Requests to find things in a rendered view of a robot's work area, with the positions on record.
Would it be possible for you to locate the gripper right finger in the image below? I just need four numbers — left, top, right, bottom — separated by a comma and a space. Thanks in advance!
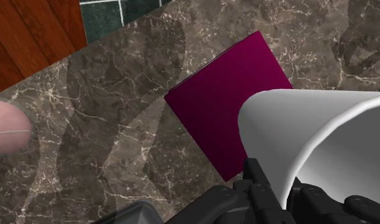
286, 176, 380, 224

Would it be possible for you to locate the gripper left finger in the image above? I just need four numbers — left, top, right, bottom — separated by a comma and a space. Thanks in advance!
165, 157, 297, 224

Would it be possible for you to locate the white bowl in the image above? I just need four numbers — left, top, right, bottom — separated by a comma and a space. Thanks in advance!
237, 88, 380, 211

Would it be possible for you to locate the pink ball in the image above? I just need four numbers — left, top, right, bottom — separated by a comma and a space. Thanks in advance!
0, 100, 33, 156

